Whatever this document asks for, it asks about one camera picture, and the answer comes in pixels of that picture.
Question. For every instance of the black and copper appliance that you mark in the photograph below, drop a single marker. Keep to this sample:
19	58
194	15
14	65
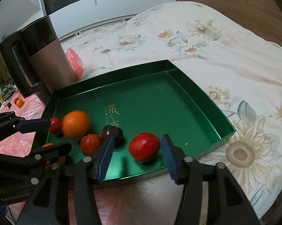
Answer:
36	60

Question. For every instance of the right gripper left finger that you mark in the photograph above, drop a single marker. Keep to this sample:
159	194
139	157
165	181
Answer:
48	203

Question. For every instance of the floral bed duvet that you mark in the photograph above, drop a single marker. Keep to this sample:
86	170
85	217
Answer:
239	71

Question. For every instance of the wooden headboard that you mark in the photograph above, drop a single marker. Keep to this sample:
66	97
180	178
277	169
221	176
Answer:
262	17

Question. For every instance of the pink plastic sheet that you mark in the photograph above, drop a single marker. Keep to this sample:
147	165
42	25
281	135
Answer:
20	144

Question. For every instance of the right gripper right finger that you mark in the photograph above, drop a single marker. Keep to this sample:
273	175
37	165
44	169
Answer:
227	203

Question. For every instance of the pile of green leaves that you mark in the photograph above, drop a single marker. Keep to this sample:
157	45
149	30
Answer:
8	91

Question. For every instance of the red apple group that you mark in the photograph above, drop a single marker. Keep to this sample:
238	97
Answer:
56	126

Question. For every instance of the large orange group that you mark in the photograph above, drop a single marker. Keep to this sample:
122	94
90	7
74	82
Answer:
75	124

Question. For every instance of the green shallow box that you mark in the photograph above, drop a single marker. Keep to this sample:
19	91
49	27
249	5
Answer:
155	97

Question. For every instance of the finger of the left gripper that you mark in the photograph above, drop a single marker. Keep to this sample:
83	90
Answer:
11	123
38	156

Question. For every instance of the small orange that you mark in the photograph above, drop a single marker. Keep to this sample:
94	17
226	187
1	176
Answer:
55	159

